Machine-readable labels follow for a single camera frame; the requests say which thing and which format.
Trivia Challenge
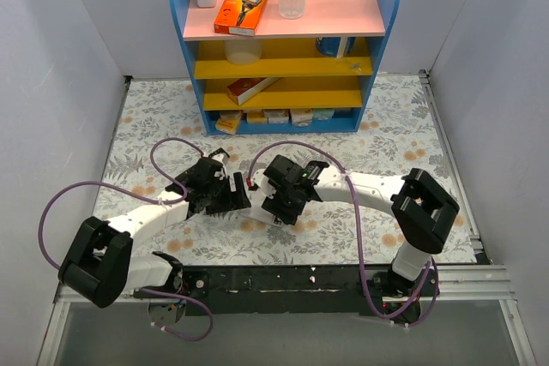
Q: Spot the blue shelf unit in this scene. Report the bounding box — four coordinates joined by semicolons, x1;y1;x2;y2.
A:
169;0;400;135

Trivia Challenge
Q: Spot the white remote control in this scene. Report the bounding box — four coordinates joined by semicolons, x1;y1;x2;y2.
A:
239;207;284;227

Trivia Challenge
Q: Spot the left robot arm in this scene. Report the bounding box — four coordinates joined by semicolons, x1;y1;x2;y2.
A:
58;153;250;308

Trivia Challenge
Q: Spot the blue white can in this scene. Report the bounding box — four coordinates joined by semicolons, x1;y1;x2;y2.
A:
316;37;355;58

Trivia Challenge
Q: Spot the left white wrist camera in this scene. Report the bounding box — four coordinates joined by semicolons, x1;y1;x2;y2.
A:
208;148;230;180

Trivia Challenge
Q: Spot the white plastic cup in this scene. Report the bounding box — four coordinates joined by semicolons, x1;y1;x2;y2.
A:
224;39;262;65

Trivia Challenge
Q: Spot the black remote control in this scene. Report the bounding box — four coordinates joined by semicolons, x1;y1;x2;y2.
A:
208;148;230;165

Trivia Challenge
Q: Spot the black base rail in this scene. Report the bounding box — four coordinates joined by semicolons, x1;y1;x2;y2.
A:
132;263;443;315

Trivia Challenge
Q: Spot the orange razor box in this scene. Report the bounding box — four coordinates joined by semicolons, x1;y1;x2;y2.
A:
214;0;268;36

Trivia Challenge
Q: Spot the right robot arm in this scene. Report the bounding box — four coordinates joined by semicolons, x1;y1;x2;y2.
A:
251;155;460;296

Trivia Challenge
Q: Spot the floral table mat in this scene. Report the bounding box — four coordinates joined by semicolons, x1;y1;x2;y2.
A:
94;75;457;265

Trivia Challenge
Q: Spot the red white long box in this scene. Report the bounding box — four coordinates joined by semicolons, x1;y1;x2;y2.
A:
226;77;279;105

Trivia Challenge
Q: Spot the yellow small box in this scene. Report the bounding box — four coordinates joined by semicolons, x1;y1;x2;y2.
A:
215;111;243;135

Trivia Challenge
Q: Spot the light blue small box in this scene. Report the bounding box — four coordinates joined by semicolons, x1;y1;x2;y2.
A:
313;108;335;121

